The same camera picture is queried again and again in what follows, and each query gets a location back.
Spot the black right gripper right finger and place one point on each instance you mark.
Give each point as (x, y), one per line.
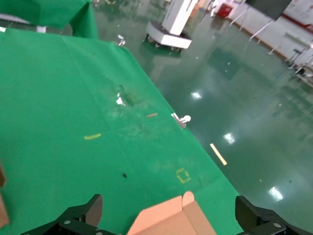
(256, 222)

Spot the brown tape strip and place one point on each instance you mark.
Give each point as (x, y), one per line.
(152, 115)

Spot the red cabinet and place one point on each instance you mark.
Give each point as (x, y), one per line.
(224, 11)

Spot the white tripod stand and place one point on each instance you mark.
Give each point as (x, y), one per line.
(261, 30)

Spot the yellow tape strip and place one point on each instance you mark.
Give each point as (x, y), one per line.
(92, 137)

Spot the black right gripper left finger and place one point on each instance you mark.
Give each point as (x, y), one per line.
(78, 220)

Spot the black display screen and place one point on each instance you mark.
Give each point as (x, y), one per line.
(269, 7)

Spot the cardboard box with punched hole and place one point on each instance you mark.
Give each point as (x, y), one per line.
(171, 220)

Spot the pale floor tape strip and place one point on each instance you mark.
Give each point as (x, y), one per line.
(218, 154)

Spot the yellow square tape marker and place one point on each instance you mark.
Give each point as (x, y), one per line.
(179, 177)

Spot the cardboard box with round dent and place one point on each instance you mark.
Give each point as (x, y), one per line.
(3, 210)

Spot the white mobile machine base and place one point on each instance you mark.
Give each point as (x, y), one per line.
(176, 19)

